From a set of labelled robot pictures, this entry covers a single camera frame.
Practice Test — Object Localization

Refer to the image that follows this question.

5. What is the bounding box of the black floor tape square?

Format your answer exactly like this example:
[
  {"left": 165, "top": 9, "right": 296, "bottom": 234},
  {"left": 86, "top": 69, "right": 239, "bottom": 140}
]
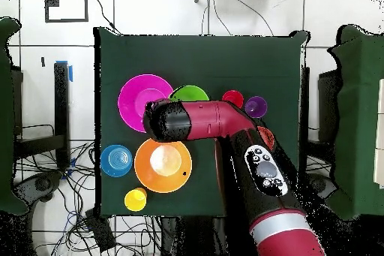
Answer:
[{"left": 43, "top": 0, "right": 90, "bottom": 23}]

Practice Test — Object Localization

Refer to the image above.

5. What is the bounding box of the dark green tablecloth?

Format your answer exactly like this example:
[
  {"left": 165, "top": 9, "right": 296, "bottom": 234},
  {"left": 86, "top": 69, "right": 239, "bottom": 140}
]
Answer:
[
  {"left": 93, "top": 26, "right": 310, "bottom": 219},
  {"left": 326, "top": 24, "right": 384, "bottom": 221},
  {"left": 0, "top": 17, "right": 29, "bottom": 216}
]

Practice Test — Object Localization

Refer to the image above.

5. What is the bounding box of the large green bowl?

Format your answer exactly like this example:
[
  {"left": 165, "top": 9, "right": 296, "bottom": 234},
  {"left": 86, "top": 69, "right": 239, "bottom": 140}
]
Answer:
[{"left": 168, "top": 84, "right": 210, "bottom": 103}]

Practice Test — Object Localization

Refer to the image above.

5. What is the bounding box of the large pink bowl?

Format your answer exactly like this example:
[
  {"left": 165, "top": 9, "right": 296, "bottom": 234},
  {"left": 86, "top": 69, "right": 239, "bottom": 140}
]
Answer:
[{"left": 117, "top": 73, "right": 175, "bottom": 134}]

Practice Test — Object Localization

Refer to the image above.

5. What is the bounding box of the small orange bowl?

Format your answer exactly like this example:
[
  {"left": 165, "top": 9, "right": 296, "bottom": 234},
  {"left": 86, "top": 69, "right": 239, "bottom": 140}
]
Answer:
[{"left": 256, "top": 125, "right": 275, "bottom": 152}]

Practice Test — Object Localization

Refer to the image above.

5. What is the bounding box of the black box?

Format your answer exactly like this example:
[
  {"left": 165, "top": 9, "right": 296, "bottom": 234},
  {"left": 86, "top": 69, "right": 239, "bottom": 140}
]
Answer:
[
  {"left": 10, "top": 68, "right": 24, "bottom": 137},
  {"left": 317, "top": 69, "right": 341, "bottom": 143}
]

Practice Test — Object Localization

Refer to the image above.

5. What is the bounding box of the white box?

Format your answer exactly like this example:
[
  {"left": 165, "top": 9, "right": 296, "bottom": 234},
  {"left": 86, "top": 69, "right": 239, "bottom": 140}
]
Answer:
[{"left": 373, "top": 78, "right": 384, "bottom": 189}]

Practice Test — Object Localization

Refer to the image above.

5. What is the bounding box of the red cup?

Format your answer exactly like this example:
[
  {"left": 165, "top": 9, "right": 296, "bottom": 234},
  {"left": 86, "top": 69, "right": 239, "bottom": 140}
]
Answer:
[{"left": 220, "top": 89, "right": 245, "bottom": 109}]

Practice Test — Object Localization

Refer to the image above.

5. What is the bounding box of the dark grey chair base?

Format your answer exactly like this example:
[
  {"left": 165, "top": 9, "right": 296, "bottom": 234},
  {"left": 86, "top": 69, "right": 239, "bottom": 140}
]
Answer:
[
  {"left": 310, "top": 173, "right": 338, "bottom": 201},
  {"left": 13, "top": 170, "right": 65, "bottom": 206}
]

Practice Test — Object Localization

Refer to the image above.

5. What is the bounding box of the black upright post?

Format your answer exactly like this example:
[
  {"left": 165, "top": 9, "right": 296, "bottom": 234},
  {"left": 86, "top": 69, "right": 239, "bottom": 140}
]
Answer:
[{"left": 298, "top": 66, "right": 311, "bottom": 173}]

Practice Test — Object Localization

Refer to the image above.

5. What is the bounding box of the purple cup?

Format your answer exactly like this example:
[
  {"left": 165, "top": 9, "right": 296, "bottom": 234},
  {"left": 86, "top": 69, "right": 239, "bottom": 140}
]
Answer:
[{"left": 244, "top": 95, "right": 269, "bottom": 119}]

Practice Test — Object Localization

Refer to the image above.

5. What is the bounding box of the thin black cable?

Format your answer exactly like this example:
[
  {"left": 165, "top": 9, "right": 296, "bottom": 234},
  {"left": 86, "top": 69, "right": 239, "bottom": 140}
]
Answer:
[
  {"left": 88, "top": 0, "right": 122, "bottom": 35},
  {"left": 221, "top": 0, "right": 275, "bottom": 37}
]

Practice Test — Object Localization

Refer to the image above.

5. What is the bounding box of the large orange bowl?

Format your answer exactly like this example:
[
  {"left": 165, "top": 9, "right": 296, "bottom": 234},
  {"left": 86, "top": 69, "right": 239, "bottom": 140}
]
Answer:
[{"left": 133, "top": 137, "right": 194, "bottom": 194}]

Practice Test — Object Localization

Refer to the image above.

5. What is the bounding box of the small blue bowl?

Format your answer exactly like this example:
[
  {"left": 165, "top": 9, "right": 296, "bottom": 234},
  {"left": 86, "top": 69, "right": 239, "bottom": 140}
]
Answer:
[{"left": 100, "top": 143, "right": 134, "bottom": 178}]

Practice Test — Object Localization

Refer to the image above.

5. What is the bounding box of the black metal stand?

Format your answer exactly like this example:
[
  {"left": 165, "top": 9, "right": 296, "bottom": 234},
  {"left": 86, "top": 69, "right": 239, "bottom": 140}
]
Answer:
[{"left": 13, "top": 62, "right": 71, "bottom": 169}]

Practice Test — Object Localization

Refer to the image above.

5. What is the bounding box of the tangle of cables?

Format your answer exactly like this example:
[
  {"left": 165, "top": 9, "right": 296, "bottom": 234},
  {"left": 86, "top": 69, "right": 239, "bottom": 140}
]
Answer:
[{"left": 14, "top": 123, "right": 163, "bottom": 256}]

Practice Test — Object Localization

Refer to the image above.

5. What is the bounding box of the black power brick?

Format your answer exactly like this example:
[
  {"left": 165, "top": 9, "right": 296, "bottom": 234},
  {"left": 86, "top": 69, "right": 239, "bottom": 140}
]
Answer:
[{"left": 84, "top": 207, "right": 117, "bottom": 252}]

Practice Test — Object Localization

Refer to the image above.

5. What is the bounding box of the yellow cup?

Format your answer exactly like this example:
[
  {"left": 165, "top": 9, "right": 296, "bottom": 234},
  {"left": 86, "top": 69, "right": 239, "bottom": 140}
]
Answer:
[{"left": 123, "top": 187, "right": 149, "bottom": 212}]

